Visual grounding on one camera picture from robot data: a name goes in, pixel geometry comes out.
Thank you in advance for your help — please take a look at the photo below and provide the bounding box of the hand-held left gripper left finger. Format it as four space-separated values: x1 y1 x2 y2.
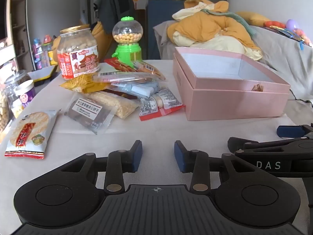
60 140 143 194

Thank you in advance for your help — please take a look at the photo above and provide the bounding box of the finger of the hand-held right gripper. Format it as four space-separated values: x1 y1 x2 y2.
277 124 313 139
227 137 260 152

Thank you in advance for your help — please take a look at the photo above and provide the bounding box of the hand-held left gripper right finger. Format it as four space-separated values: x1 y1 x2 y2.
174 140 258 194

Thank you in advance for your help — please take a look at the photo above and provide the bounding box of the pink cardboard gift box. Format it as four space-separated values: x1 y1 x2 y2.
172 46 291 121

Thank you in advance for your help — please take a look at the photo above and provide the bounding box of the white tablecloth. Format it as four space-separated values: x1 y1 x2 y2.
0 59 313 235

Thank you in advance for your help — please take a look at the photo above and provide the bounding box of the pale puffed rice packet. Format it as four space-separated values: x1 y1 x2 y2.
89 91 140 120

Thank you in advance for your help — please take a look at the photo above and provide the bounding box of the red and white snack packet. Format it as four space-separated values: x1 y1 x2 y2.
139 87 186 121

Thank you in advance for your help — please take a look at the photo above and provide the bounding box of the dark biscuit clear packet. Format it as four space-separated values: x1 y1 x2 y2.
64 93 116 135

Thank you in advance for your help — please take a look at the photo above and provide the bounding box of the light blue snack packet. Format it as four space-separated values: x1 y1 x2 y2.
111 81 159 98

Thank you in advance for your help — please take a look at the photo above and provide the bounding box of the clear barcode snack packet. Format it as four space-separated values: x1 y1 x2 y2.
93 71 157 83

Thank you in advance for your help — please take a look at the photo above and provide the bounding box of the orange sausage packet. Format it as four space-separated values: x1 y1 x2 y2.
133 61 166 81

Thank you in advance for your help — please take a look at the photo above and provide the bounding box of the colourful printed bag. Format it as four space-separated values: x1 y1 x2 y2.
277 27 313 51

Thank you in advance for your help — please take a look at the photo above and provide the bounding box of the green gumball dispenser toy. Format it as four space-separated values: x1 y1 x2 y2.
112 17 143 66

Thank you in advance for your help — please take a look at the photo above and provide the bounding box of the purple balloon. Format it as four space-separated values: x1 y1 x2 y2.
286 19 299 31

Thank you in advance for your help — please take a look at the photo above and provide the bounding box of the orange plush toy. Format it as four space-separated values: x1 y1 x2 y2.
264 20 286 29

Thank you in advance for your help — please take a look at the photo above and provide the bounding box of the round rice cracker packet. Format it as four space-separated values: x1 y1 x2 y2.
4 109 61 159

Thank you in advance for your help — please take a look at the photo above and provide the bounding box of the yellow blanket pile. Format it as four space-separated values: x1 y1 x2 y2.
167 0 263 61

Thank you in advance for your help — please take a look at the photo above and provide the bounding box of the yellow pillow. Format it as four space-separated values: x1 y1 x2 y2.
236 11 271 27

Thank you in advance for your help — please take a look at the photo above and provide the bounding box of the plastic peanut jar gold lid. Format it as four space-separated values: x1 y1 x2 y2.
57 24 99 80

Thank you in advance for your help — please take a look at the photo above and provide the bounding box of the yellow armchair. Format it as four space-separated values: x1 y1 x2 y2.
52 21 114 63

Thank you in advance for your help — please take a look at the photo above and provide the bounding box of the grey tray yellow edge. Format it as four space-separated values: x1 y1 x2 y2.
27 65 58 82

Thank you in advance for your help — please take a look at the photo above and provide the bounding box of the purple paper cup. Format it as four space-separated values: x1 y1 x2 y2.
13 80 37 108

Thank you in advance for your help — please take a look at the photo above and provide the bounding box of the small yellow tub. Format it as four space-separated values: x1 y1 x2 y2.
11 99 25 118

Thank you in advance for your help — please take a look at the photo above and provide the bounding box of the small yellow box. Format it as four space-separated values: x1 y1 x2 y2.
48 50 58 66

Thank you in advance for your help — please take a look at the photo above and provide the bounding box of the blue toy bottle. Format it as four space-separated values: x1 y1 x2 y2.
32 39 44 69

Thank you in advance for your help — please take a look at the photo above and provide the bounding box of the small glass clasp jar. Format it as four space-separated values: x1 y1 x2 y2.
4 70 33 103

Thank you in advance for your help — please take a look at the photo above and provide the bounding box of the red capped toy bottle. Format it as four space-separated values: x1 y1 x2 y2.
43 35 53 52

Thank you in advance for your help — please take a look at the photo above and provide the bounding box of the dark hanging jacket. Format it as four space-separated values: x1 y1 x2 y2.
93 0 135 33

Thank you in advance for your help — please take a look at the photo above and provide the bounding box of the wooden shelf unit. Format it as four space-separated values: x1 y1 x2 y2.
0 0 33 74

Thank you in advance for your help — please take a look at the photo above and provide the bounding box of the black cable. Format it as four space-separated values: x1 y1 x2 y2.
290 90 313 107

